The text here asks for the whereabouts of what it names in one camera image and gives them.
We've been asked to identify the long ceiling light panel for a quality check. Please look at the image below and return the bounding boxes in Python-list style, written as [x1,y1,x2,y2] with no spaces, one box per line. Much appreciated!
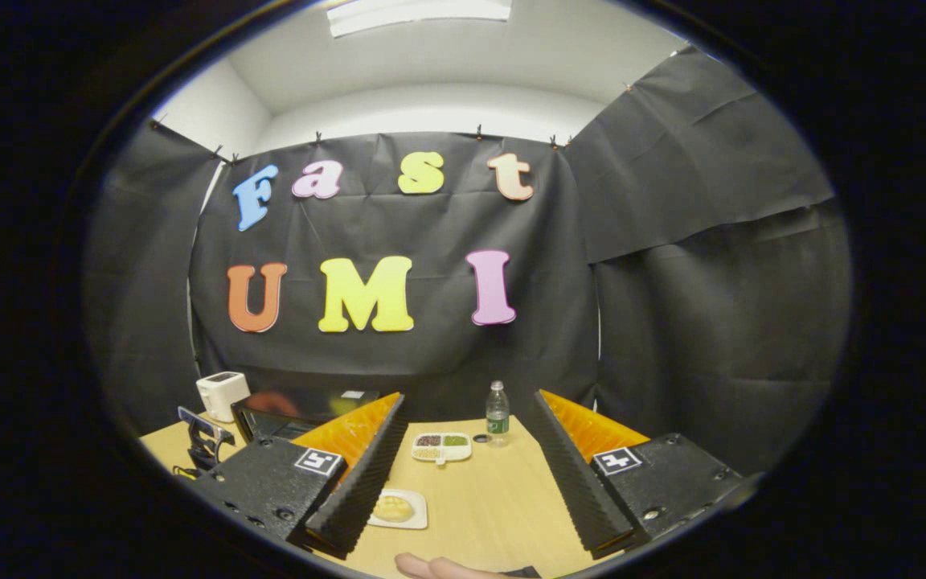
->
[326,0,514,38]

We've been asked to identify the white toaster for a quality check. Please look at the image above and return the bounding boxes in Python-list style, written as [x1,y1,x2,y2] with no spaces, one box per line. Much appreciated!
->
[196,372,252,424]

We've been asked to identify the clear plastic water bottle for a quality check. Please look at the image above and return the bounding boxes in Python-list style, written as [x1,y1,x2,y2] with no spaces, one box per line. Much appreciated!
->
[485,380,511,449]

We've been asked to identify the black backdrop cloth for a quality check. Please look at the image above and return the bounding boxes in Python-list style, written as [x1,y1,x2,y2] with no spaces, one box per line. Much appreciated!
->
[84,44,854,475]

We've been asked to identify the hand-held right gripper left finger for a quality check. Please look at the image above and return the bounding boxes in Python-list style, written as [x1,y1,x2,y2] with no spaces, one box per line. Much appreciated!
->
[188,392,409,561]

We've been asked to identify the round golden bread bun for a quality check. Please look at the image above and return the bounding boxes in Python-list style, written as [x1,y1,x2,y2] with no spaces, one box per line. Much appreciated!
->
[374,495,415,523]

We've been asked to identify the white square plate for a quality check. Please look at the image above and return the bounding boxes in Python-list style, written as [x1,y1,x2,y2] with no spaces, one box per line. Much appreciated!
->
[367,488,429,531]

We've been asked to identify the white divided dish with beans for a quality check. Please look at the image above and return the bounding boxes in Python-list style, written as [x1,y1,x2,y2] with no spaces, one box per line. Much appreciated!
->
[411,432,473,466]

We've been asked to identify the black electric oven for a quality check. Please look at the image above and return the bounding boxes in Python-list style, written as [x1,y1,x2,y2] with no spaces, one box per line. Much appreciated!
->
[231,388,388,446]

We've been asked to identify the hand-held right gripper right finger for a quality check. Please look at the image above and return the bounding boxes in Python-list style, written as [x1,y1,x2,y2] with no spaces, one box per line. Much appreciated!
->
[529,389,745,560]

